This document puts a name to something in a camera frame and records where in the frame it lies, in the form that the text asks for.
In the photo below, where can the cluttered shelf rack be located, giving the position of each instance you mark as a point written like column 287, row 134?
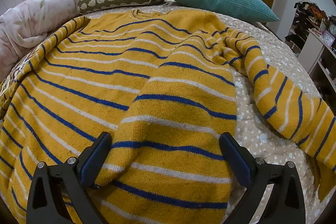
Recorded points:
column 309, row 22

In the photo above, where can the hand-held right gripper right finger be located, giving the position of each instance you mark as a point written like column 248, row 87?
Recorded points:
column 237, row 161

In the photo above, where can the pink floral comforter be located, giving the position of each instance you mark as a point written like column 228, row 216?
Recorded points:
column 34, row 19

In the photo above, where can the small clock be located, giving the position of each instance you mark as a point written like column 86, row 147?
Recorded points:
column 332, row 29

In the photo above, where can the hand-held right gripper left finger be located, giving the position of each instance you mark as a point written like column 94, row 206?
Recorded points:
column 90, row 163

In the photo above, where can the yellow striped knit sweater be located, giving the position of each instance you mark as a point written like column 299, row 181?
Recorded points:
column 126, row 98

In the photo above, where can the beige dotted bed quilt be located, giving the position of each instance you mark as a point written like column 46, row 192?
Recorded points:
column 265, row 140

